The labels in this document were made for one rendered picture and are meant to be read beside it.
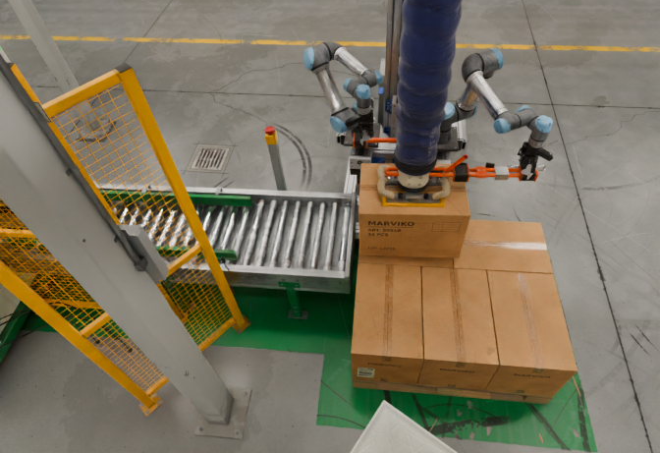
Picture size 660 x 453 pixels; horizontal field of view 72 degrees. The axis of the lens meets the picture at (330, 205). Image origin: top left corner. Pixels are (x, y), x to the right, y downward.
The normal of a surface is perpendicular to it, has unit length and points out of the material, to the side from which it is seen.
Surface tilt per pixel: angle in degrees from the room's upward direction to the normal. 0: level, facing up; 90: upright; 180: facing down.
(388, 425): 0
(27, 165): 90
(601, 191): 0
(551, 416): 0
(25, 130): 90
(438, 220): 89
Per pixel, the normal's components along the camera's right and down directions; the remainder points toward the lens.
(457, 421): -0.06, -0.65
